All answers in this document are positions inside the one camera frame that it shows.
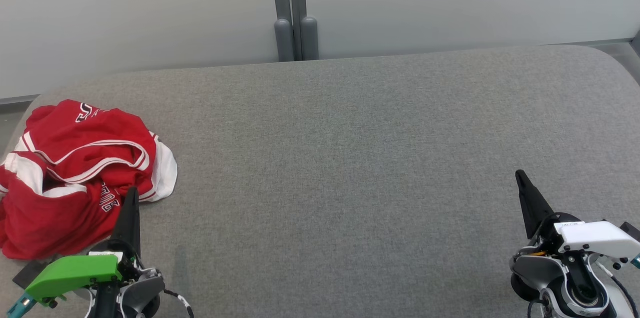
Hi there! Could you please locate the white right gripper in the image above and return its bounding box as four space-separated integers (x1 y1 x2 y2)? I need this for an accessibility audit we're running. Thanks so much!
515 170 640 258

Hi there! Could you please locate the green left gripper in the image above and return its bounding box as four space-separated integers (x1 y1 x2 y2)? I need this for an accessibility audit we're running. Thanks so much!
25 187 142 306

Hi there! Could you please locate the red white basketball jersey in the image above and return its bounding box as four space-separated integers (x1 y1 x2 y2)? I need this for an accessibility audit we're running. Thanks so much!
0 99 179 260

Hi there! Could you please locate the black white striped cable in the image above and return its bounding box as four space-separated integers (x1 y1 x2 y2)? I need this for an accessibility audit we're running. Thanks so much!
162 288 194 318

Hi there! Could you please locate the teal camera cable connector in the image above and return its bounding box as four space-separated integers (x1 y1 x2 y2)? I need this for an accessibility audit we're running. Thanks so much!
6 294 37 317

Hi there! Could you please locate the grey partition base rail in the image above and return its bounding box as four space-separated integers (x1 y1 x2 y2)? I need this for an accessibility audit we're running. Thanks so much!
545 38 636 47
0 94 41 106

